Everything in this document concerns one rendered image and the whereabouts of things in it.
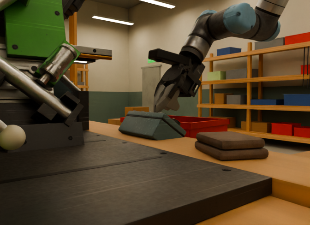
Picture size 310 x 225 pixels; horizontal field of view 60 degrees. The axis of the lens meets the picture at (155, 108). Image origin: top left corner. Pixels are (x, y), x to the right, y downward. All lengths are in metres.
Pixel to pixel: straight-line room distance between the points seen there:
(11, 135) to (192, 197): 0.20
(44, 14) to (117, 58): 10.33
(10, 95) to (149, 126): 0.28
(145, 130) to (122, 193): 0.34
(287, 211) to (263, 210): 0.02
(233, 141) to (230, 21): 0.42
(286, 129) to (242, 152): 5.45
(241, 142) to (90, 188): 0.22
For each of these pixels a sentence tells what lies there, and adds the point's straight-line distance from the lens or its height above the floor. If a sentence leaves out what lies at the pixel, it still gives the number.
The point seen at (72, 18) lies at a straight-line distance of 3.66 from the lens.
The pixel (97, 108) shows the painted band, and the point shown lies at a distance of 10.43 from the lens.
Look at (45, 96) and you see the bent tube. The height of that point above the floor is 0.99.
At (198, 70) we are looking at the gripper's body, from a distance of 0.80.
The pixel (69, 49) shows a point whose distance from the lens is 0.58.
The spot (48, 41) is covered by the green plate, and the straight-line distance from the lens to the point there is 0.61.
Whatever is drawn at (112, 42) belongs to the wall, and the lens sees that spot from 10.95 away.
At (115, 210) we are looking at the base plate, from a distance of 0.23.
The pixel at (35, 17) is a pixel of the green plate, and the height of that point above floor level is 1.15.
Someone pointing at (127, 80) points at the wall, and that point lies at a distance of 11.07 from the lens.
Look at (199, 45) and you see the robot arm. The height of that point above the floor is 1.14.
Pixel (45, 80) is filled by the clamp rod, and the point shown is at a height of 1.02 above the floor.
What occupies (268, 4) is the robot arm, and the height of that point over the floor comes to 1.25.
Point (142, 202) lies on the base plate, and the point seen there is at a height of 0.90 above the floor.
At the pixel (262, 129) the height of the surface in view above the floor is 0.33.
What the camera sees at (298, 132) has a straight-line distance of 5.74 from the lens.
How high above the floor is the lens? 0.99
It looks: 2 degrees down
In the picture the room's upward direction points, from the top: straight up
